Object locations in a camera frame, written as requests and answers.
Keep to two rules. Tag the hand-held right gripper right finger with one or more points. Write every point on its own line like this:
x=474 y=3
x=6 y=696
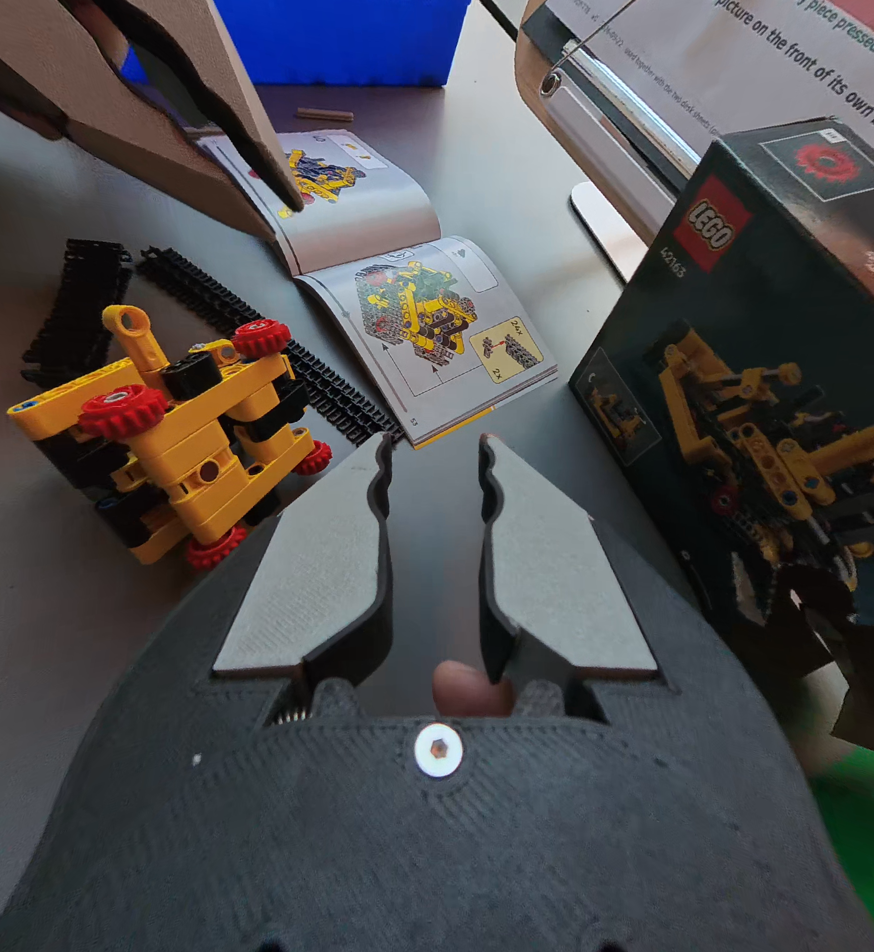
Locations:
x=563 y=587

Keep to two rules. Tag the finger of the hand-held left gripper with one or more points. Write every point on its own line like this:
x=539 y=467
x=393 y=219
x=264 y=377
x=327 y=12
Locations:
x=221 y=67
x=50 y=67

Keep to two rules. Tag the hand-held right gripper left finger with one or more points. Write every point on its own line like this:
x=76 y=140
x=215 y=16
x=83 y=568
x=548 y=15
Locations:
x=318 y=587

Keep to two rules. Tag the yellow lego bulldozer model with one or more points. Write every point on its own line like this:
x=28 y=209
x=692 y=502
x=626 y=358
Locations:
x=184 y=439

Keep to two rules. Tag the black lego track strip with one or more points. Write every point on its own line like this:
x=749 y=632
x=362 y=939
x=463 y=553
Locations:
x=318 y=379
x=80 y=312

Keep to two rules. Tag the lego instruction booklet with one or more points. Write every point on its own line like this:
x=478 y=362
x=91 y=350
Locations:
x=377 y=201

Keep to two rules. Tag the black lego set box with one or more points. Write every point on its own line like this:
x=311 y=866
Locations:
x=779 y=297

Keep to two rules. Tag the person's right hand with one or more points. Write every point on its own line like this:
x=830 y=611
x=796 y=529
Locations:
x=470 y=692

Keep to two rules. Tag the small wooden stick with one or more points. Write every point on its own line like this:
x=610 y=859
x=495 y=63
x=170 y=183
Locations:
x=324 y=114

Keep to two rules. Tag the blue plastic bin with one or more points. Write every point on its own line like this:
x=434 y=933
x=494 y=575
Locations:
x=333 y=37

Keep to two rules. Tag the white stand base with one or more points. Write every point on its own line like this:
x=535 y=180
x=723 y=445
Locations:
x=608 y=230

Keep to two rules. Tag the printed instruction sheet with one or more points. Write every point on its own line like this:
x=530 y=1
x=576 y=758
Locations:
x=779 y=59

